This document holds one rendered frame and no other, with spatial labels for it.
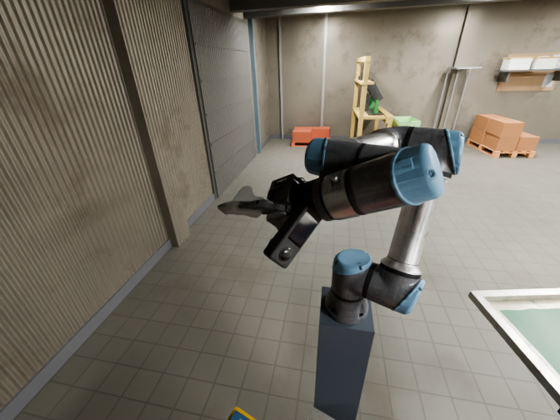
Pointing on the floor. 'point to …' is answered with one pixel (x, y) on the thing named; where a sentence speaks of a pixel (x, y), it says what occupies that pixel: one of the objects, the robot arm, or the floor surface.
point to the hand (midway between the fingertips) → (243, 230)
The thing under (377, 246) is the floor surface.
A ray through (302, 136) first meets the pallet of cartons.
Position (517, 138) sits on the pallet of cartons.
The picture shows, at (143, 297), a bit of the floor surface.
